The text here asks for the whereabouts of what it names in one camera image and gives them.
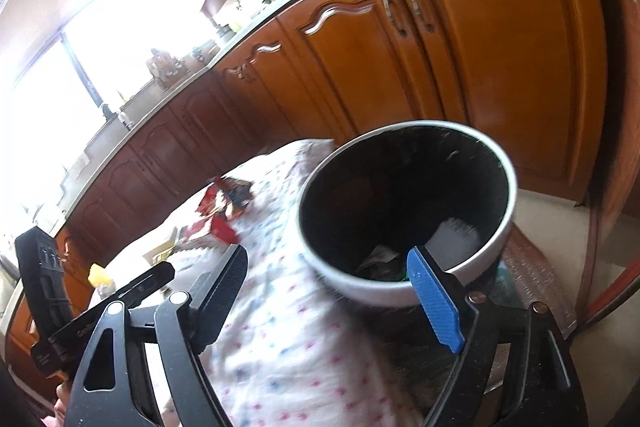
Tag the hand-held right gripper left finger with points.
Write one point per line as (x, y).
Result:
(222, 279)

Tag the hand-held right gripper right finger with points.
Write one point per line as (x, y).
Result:
(435, 302)

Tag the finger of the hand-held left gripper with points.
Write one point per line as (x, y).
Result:
(150, 279)

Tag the small red packet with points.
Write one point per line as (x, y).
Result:
(223, 229)

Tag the yellow foam fruit net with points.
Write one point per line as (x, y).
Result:
(100, 274)

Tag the red snack wrapper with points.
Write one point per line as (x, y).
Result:
(222, 197)

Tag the white round trash bin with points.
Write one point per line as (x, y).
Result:
(350, 292)

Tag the person's left hand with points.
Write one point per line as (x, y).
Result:
(60, 407)

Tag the white foam net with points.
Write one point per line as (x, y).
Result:
(452, 239)

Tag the crumpled grey wrapper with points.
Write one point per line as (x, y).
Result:
(380, 263)

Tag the white flowered tablecloth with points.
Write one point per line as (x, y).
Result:
(280, 332)

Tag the sink faucet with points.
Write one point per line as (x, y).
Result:
(106, 109)

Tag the kitchen utensil rack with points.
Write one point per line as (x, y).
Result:
(160, 64)

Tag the kitchen window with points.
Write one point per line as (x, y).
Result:
(100, 57)

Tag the wooden lower kitchen cabinets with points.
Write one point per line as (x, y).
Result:
(350, 72)

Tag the wooden door frame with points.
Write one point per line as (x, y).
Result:
(615, 107)

